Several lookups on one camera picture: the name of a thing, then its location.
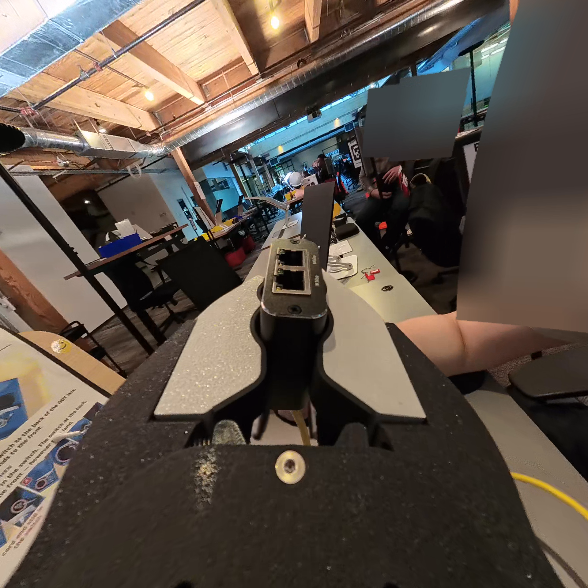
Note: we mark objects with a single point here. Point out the black jacket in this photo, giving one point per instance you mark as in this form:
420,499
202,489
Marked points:
434,216

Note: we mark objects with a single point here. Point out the blue plastic bin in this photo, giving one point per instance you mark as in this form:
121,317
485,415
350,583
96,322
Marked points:
119,246

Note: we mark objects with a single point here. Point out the black ethernet port adapter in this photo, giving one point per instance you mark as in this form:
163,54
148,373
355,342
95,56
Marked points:
294,349

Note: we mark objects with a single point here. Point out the long spiral silver duct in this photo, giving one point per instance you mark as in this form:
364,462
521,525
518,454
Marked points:
275,87

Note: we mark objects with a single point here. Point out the yellow smiley sticker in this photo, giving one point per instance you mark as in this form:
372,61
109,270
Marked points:
60,346

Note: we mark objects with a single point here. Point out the black textured armrest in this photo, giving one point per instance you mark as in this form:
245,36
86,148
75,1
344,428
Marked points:
551,372

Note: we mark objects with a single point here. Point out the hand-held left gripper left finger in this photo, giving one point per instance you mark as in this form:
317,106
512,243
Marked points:
216,358

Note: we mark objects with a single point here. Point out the hanging light bulb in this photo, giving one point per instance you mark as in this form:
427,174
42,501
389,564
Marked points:
274,20
148,94

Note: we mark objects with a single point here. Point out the black office chair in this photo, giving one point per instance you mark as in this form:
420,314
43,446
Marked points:
197,275

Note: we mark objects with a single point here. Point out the rectangular silver duct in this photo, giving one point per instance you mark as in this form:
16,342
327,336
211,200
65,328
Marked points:
69,32

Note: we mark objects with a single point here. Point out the printed instruction sheet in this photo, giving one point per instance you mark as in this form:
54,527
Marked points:
27,413

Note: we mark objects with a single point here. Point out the black small case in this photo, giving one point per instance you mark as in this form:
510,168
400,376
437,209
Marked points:
347,230

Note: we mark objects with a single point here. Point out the red small tool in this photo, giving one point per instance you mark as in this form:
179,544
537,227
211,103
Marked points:
371,274

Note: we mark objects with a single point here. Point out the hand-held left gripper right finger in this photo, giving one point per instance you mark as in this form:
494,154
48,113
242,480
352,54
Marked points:
372,367

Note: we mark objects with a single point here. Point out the black monitor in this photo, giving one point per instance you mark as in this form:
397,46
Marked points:
317,220

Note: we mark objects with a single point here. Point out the wooden table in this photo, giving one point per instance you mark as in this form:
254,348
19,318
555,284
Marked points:
128,250

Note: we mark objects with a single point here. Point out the white flat tray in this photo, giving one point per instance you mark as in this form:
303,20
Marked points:
344,266

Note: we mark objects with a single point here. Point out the person's right forearm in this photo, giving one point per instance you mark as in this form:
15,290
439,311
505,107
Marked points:
468,344

